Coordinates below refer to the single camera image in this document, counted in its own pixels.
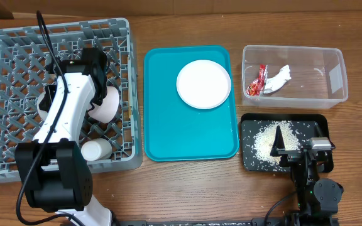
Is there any white napkin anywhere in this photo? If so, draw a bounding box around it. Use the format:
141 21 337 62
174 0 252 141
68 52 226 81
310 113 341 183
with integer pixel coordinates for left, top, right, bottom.
263 65 292 94

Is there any red sauce packet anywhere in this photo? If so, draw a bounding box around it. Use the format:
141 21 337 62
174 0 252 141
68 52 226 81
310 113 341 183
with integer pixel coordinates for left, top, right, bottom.
246 65 268 96

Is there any large white plate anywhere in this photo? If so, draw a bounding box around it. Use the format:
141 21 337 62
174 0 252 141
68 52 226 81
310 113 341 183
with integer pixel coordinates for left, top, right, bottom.
176 60 231 110

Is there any pink shallow bowl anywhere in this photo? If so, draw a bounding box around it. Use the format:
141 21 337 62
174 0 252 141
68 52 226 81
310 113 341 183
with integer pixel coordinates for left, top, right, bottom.
88 87 120 124

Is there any grey bowl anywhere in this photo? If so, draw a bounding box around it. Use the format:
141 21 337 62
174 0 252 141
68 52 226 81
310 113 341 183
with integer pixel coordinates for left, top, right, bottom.
36 92 48 121

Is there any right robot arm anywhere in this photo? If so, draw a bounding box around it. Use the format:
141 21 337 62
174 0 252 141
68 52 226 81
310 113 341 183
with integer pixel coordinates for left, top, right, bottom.
263 126 344 225

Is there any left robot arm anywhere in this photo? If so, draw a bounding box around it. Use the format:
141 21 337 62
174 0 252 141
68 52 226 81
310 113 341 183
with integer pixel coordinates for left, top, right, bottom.
14 48 117 225

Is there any black waste tray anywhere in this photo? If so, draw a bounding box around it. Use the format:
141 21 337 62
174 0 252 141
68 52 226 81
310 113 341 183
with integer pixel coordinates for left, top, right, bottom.
241 113 329 173

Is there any grey dishwasher rack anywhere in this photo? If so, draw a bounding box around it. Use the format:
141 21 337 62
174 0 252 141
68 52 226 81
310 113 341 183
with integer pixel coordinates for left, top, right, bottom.
0 18 142 183

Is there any pile of rice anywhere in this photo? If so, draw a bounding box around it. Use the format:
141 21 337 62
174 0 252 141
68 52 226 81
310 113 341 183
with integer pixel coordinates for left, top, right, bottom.
253 121 300 165

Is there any clear plastic bin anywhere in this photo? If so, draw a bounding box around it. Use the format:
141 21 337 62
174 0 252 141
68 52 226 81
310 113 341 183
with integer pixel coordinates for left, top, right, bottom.
241 45 349 109

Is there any teal serving tray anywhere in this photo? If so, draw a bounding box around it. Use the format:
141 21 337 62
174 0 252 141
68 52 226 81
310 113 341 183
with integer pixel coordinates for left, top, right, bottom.
143 45 239 161

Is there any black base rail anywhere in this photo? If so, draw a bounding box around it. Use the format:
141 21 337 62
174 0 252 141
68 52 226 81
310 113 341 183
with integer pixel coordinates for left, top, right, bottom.
116 218 340 226

